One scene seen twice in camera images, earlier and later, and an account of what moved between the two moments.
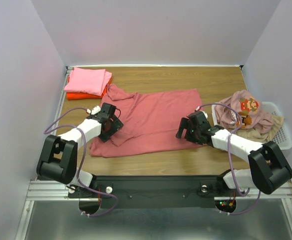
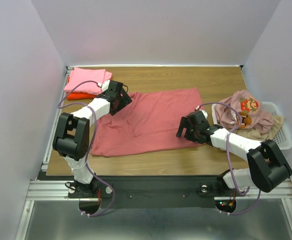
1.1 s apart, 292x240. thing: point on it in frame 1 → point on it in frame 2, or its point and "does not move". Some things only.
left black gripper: (116, 125) → (125, 101)
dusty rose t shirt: (149, 123) does not move
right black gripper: (188, 131) does not move
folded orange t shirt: (80, 95) does not move
